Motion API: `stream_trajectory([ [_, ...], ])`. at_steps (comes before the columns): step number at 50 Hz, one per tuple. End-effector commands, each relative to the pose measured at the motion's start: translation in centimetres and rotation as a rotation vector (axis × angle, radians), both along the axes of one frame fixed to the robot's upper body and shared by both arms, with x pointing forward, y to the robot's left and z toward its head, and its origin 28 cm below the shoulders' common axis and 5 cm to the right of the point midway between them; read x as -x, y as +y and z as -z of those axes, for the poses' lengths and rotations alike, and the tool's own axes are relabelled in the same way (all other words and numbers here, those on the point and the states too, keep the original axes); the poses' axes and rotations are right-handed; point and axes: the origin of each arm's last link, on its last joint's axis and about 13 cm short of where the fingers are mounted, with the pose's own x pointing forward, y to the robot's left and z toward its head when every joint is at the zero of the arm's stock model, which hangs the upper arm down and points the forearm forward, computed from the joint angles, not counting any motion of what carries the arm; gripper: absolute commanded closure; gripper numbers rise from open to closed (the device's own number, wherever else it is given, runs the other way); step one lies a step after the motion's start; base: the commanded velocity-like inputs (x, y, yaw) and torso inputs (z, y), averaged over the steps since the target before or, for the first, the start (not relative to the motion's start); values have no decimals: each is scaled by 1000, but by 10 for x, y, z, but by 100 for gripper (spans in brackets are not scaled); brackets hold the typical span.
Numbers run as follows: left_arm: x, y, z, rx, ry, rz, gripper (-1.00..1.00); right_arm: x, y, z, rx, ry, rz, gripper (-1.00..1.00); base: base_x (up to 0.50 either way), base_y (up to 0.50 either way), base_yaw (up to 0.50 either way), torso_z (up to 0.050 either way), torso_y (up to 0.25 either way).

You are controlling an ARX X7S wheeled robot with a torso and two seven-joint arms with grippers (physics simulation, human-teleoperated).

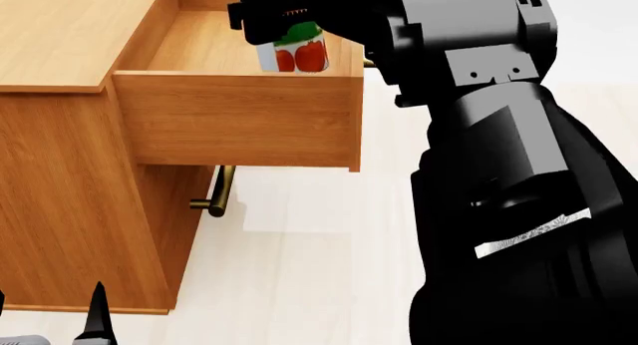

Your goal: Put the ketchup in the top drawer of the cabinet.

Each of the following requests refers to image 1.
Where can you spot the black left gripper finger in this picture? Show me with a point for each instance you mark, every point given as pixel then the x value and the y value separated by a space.
pixel 1 304
pixel 98 319

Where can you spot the tomato label can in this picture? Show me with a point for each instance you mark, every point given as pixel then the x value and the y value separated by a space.
pixel 304 55

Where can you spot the wooden cabinet drawer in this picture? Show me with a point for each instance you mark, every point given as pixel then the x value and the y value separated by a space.
pixel 239 120

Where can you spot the light wooden cabinet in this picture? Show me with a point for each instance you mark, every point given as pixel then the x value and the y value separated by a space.
pixel 60 165

